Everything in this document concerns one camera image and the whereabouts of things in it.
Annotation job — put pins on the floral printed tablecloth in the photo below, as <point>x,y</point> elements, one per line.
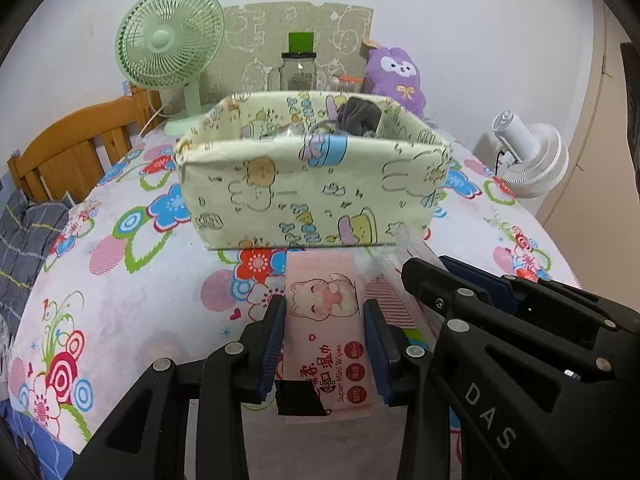
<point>150,300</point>

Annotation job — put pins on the purple plush rabbit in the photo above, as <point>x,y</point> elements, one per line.
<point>395,75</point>

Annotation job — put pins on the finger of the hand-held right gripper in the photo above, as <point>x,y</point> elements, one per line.
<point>425,280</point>
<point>480,282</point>

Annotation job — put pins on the green cylinder cap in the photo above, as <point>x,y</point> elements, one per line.
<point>301,42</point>

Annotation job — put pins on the clear plastic packet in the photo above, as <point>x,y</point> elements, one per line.
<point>405,247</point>

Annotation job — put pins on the grey plaid pillow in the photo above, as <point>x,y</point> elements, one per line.
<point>25,240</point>

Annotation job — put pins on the wooden bed headboard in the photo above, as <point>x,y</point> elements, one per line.
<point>65,145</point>

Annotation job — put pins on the beige door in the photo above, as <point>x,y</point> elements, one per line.
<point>590,110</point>

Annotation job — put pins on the pink wet wipes pack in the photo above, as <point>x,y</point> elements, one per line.
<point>325,300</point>

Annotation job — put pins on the white circulator fan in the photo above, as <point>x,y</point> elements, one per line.
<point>540,160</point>

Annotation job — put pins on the blue wall sticker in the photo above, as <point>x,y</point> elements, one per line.
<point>125,87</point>

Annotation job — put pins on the dark cloth item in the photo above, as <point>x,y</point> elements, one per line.
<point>357,110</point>

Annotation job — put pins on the blue bedsheet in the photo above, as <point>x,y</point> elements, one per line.
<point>30,440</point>

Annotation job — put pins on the glass jar mug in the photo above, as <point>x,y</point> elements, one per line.
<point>297,75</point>

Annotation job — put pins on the yellow printed fabric storage box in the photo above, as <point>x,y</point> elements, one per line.
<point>280,195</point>

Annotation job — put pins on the green desk fan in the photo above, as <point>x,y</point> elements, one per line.
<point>160,40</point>

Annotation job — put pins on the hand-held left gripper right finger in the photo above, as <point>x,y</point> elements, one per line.
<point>375,355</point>

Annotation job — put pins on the patterned cardboard panel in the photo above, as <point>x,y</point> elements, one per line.
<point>250,35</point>

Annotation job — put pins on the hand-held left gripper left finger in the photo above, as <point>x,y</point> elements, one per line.
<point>272,355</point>

